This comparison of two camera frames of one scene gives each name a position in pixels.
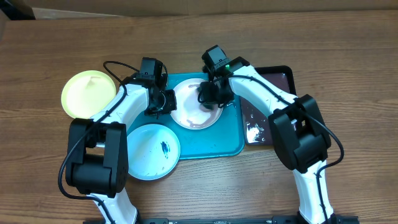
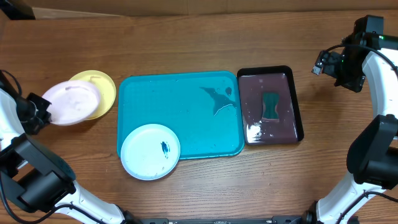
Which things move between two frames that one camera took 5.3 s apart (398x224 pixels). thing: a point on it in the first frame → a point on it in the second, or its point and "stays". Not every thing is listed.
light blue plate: x=153 y=152 stays
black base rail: x=342 y=219 stays
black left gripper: x=170 y=104 → x=33 y=126
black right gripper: x=210 y=99 → x=354 y=84
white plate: x=189 y=113 → x=72 y=102
